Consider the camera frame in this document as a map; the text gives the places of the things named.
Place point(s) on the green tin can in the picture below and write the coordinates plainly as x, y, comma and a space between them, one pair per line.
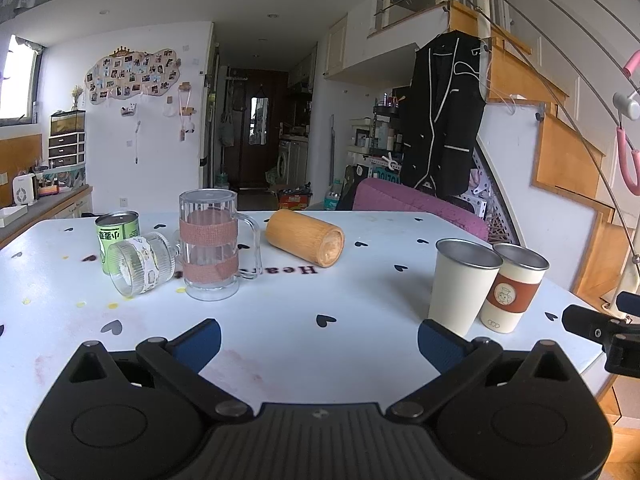
112, 232

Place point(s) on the hanging tote bag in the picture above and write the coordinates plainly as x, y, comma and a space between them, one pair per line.
227, 130

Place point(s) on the washing machine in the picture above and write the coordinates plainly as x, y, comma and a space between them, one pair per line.
286, 162

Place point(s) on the glass fish tank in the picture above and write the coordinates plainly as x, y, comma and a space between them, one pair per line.
67, 122

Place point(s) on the dark wooden door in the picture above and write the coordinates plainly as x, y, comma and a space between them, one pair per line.
255, 160

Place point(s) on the cloud-shaped photo board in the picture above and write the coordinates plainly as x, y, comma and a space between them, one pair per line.
132, 76

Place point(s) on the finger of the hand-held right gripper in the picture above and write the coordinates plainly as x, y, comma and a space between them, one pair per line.
584, 322
629, 303

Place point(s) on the storage rack with bottles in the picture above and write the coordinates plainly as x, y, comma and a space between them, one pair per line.
386, 132

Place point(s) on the black jacket with white trim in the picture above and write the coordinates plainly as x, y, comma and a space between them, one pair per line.
440, 120

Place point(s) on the white tray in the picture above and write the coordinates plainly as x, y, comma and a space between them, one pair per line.
12, 216

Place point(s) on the pink clothes hanger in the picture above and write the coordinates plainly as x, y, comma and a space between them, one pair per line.
627, 160

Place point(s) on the ribbed glass cup with tape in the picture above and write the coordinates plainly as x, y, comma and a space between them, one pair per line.
140, 265

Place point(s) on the white wall cabinet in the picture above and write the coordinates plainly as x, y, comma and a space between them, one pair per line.
336, 47

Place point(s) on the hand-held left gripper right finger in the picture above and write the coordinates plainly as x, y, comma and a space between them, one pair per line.
440, 346

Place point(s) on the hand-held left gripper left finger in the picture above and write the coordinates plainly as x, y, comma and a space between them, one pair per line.
200, 346

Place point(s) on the orange cardboard box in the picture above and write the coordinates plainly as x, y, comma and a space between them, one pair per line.
295, 200

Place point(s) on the white cup with brown sleeve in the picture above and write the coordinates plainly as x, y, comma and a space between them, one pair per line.
510, 290

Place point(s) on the clear water bottle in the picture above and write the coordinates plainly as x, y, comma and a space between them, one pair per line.
333, 197

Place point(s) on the window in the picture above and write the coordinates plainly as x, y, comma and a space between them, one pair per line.
17, 85

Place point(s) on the wooden kitchen counter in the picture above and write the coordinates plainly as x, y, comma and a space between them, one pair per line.
50, 205

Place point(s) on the glass mug with pink bands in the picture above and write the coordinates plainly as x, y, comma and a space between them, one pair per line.
207, 245

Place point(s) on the purple chair back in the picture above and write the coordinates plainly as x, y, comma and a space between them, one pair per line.
415, 205

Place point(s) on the plain white metal cup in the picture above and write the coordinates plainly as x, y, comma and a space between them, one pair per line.
460, 285

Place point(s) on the small drawer organizer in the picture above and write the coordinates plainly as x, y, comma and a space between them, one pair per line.
66, 150

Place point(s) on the small white appliance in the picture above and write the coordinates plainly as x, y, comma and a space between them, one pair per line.
24, 190

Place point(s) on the wooden staircase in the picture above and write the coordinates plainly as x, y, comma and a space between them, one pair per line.
565, 160

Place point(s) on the bamboo wooden cup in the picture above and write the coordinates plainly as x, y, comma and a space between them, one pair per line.
302, 237

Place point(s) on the hanging wall mirror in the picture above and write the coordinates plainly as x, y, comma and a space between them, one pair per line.
258, 120

